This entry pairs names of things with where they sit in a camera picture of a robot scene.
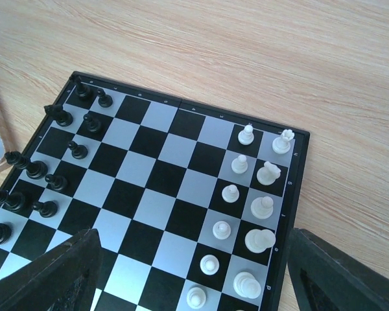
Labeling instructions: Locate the black queen piece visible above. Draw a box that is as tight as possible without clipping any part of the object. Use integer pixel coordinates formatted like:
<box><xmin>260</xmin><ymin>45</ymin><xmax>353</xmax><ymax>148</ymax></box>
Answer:
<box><xmin>5</xmin><ymin>151</ymin><xmax>48</xmax><ymax>179</ymax></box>

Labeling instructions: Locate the black rook piece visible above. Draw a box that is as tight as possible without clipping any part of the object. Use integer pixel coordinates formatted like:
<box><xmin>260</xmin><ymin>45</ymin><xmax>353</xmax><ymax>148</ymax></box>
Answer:
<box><xmin>73</xmin><ymin>76</ymin><xmax>93</xmax><ymax>100</ymax></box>

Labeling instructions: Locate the black knight piece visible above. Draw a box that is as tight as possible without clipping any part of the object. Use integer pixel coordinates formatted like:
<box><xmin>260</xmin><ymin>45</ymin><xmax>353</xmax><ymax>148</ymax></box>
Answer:
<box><xmin>44</xmin><ymin>104</ymin><xmax>73</xmax><ymax>127</ymax></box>

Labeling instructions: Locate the black and silver chessboard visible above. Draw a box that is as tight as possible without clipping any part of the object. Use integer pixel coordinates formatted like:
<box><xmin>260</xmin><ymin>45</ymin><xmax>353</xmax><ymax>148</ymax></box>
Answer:
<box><xmin>0</xmin><ymin>72</ymin><xmax>310</xmax><ymax>310</ymax></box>

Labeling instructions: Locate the white bishop piece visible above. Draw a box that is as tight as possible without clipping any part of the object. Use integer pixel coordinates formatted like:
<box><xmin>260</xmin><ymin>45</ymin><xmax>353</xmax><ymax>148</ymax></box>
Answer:
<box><xmin>250</xmin><ymin>196</ymin><xmax>274</xmax><ymax>219</ymax></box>

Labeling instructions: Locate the white pawn piece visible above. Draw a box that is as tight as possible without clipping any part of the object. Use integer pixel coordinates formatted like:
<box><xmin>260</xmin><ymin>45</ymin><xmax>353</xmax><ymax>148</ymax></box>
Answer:
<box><xmin>200</xmin><ymin>254</ymin><xmax>220</xmax><ymax>275</ymax></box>
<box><xmin>237</xmin><ymin>124</ymin><xmax>254</xmax><ymax>146</ymax></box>
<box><xmin>186</xmin><ymin>287</ymin><xmax>207</xmax><ymax>309</ymax></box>
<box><xmin>231</xmin><ymin>154</ymin><xmax>248</xmax><ymax>174</ymax></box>
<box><xmin>222</xmin><ymin>184</ymin><xmax>239</xmax><ymax>203</ymax></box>
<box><xmin>212</xmin><ymin>220</ymin><xmax>231</xmax><ymax>240</ymax></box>

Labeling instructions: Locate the white knight piece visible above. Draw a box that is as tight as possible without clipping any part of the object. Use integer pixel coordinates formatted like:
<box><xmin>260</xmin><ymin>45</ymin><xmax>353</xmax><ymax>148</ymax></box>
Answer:
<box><xmin>257</xmin><ymin>161</ymin><xmax>281</xmax><ymax>185</ymax></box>

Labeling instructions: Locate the white rook piece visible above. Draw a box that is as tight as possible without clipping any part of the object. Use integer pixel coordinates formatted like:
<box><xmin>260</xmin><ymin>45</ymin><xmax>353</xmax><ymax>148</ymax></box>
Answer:
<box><xmin>272</xmin><ymin>129</ymin><xmax>294</xmax><ymax>154</ymax></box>

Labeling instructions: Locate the white queen piece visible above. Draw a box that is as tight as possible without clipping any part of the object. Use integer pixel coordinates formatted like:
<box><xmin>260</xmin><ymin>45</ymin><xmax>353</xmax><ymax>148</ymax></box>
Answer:
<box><xmin>233</xmin><ymin>271</ymin><xmax>261</xmax><ymax>299</ymax></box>

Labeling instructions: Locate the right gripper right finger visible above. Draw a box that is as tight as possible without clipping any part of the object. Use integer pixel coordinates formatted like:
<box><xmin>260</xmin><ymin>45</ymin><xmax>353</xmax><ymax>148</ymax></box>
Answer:
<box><xmin>288</xmin><ymin>228</ymin><xmax>389</xmax><ymax>310</ymax></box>

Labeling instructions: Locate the black pawn piece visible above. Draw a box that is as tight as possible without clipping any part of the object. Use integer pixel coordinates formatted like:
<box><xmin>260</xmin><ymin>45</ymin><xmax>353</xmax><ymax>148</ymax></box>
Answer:
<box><xmin>32</xmin><ymin>201</ymin><xmax>58</xmax><ymax>218</ymax></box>
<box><xmin>83</xmin><ymin>113</ymin><xmax>102</xmax><ymax>133</ymax></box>
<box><xmin>97</xmin><ymin>88</ymin><xmax>113</xmax><ymax>108</ymax></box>
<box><xmin>67</xmin><ymin>141</ymin><xmax>88</xmax><ymax>159</ymax></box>
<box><xmin>45</xmin><ymin>174</ymin><xmax>68</xmax><ymax>192</ymax></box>

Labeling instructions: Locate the white king piece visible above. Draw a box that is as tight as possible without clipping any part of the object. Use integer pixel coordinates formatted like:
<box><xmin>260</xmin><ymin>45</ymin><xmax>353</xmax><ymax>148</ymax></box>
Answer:
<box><xmin>244</xmin><ymin>229</ymin><xmax>276</xmax><ymax>253</ymax></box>

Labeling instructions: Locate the black king piece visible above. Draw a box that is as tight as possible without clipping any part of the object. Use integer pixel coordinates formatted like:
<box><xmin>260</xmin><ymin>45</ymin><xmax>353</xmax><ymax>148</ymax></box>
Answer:
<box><xmin>0</xmin><ymin>190</ymin><xmax>27</xmax><ymax>212</ymax></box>

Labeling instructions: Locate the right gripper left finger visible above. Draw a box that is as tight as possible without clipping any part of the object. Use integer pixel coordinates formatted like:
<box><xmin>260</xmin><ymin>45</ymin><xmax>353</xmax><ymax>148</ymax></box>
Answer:
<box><xmin>0</xmin><ymin>229</ymin><xmax>102</xmax><ymax>310</ymax></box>

